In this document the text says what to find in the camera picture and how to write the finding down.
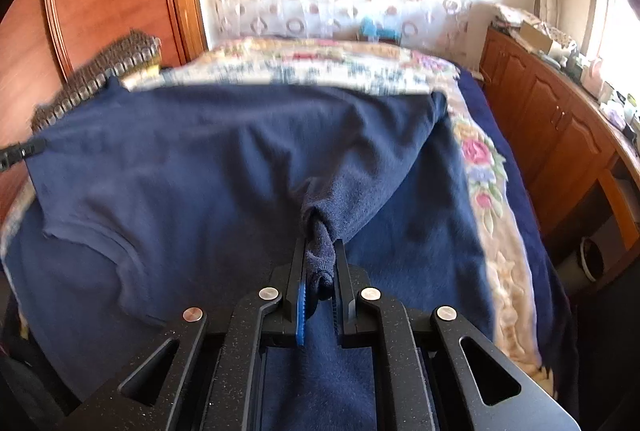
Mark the small blue toy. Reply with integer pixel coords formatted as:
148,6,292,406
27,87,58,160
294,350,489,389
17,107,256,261
357,17,401,43

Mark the wooden cabinet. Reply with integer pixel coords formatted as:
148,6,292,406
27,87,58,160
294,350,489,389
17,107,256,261
480,26,640,237

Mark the pink container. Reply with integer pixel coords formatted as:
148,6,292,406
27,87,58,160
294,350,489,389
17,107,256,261
585,58,607,94

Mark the navy t-shirt with orange print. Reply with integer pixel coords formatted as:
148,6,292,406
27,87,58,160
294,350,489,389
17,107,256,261
25,78,451,337

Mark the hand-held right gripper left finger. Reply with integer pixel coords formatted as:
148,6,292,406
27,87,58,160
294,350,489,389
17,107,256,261
54,237,308,431

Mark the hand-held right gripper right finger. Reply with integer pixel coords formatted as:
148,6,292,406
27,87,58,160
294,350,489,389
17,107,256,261
331,237,582,431

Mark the dark patterned cushion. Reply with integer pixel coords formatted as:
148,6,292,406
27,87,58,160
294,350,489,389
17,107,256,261
30,28,163,132

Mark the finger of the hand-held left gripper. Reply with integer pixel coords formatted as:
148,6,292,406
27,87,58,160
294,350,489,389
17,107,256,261
0,140,47,173

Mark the round waste bin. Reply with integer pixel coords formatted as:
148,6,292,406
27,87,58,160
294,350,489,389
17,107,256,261
555,236,606,284

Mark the navy blanket with floral border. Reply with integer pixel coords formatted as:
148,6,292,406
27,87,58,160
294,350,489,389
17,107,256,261
0,36,576,431

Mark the cardboard box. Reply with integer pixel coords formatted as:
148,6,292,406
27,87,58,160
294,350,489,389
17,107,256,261
520,22,568,55

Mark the bright window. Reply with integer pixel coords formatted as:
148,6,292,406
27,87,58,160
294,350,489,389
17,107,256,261
590,0,640,77

